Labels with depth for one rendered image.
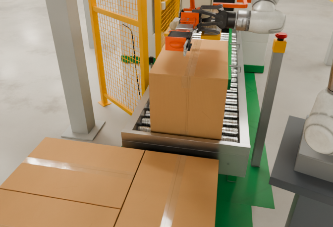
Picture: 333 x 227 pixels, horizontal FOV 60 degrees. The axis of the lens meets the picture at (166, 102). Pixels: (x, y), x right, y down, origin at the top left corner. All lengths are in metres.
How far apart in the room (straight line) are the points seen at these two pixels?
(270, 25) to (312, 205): 0.79
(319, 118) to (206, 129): 0.72
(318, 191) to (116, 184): 0.85
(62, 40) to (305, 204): 1.89
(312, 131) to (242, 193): 1.22
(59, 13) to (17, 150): 1.20
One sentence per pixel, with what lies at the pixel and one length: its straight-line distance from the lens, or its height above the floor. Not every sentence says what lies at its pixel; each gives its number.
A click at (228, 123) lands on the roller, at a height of 0.54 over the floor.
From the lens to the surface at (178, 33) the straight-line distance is 1.07.
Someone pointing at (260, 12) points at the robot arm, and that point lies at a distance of 1.36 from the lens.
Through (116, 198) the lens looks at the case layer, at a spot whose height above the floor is 0.54.
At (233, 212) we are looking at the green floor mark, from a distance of 2.05.
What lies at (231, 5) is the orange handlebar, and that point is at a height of 1.23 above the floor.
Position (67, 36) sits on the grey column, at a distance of 2.31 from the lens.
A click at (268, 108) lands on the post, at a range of 2.09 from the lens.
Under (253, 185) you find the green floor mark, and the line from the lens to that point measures 2.24.
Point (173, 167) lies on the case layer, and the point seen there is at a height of 0.54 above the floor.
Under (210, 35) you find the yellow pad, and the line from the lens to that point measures 1.52.
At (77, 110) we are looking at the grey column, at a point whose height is 0.25.
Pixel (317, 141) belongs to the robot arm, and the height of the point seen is 0.99.
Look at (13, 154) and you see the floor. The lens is 2.71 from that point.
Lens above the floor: 1.56
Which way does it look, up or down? 30 degrees down
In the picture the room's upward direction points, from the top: straight up
